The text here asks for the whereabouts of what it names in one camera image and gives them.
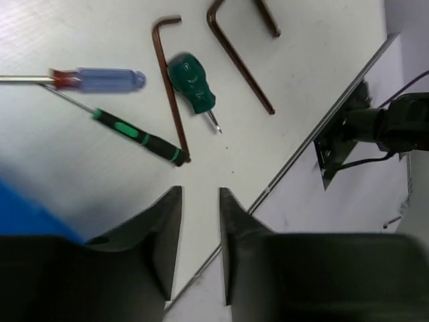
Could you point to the black green precision screwdriver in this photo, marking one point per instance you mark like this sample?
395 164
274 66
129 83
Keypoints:
154 144

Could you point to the green stubby screwdriver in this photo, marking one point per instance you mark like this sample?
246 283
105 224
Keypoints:
188 77

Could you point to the blue handled screwdriver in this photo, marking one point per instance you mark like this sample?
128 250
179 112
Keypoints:
85 80

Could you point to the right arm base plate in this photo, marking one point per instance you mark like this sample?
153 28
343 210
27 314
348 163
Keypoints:
331 147

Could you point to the medium brown hex key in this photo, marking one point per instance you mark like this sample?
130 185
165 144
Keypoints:
211 17

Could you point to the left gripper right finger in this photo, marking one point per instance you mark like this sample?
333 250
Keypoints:
247 252

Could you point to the blue plastic bin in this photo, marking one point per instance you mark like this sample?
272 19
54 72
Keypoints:
23 216

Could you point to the large brown hex key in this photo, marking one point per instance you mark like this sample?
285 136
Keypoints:
268 19

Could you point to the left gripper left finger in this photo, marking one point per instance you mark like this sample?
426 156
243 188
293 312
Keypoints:
154 233

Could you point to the small brown hex key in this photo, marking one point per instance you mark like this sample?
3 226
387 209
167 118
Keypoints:
155 33

